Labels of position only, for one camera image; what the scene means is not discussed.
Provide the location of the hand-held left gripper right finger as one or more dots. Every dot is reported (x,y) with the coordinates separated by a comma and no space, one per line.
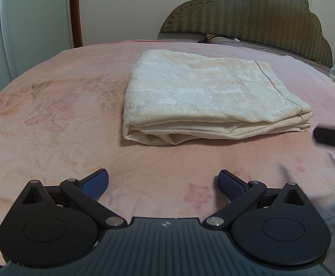
(228,184)

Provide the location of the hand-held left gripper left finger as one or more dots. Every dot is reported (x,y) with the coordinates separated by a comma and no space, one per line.
(94,184)

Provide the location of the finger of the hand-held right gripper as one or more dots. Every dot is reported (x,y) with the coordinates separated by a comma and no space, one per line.
(331,138)

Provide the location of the cream white blanket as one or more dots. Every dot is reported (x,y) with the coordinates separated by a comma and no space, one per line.
(202,92)

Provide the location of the pink floral bed blanket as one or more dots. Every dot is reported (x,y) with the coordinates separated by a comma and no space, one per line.
(69,120)

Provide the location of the brown patterned cloth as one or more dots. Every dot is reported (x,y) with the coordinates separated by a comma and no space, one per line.
(210,38)

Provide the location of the olive green padded headboard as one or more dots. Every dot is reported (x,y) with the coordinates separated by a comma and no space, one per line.
(242,11)

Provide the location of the white wardrobe with flower prints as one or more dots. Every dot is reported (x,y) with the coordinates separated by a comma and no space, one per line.
(35,20)

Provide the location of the brown wooden frame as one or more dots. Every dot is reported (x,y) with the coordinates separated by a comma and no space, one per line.
(76,11)

